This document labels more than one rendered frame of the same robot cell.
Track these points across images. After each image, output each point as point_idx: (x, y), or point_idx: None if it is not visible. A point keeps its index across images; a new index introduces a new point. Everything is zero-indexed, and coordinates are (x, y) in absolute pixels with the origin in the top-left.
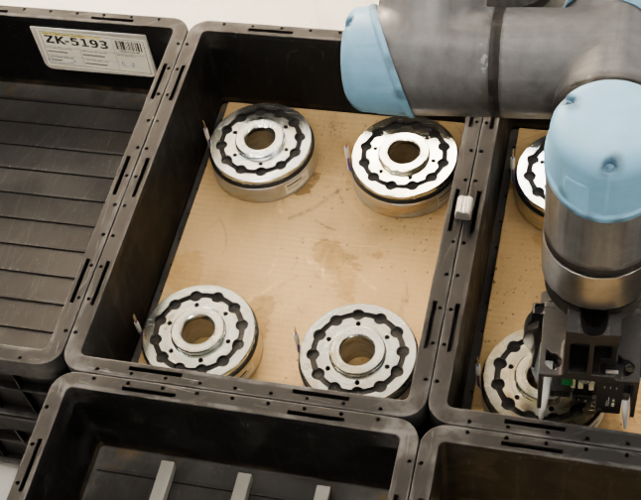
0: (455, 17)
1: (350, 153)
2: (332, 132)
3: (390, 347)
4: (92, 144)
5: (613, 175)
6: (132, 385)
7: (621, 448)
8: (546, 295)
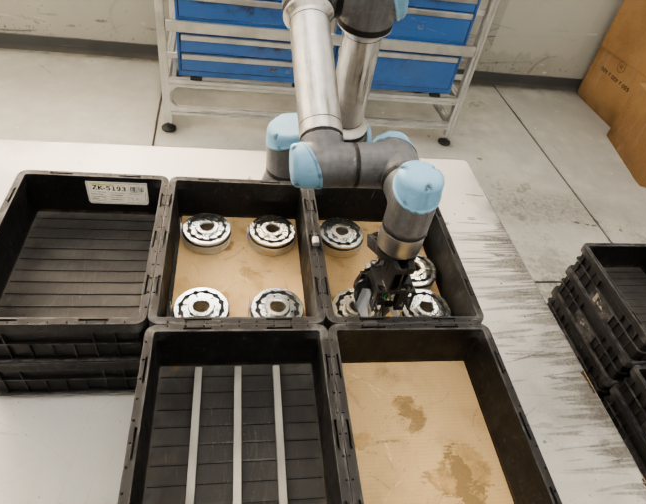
0: (339, 144)
1: (244, 232)
2: (234, 225)
3: (291, 303)
4: (118, 236)
5: (429, 191)
6: (188, 326)
7: (407, 322)
8: (367, 265)
